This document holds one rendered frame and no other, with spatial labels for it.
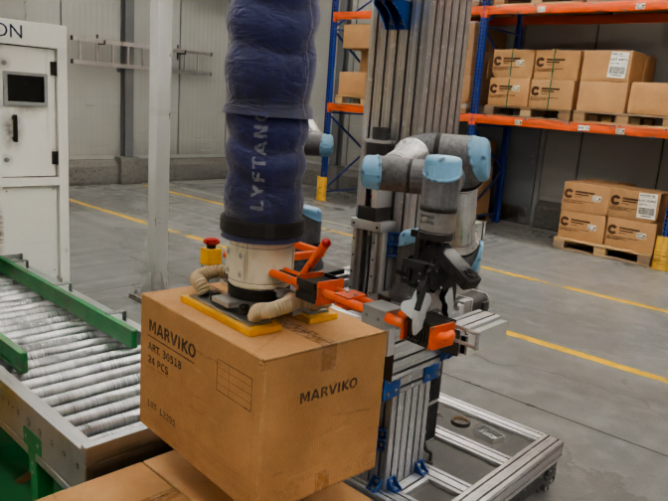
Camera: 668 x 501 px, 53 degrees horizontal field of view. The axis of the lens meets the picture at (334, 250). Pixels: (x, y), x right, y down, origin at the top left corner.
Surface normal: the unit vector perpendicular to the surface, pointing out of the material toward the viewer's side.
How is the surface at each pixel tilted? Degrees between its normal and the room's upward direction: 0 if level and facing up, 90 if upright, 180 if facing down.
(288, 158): 68
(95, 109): 90
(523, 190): 90
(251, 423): 90
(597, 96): 90
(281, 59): 74
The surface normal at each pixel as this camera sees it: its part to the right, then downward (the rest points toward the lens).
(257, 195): 0.13, -0.07
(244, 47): -0.56, -0.07
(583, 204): -0.65, 0.13
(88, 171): 0.74, 0.19
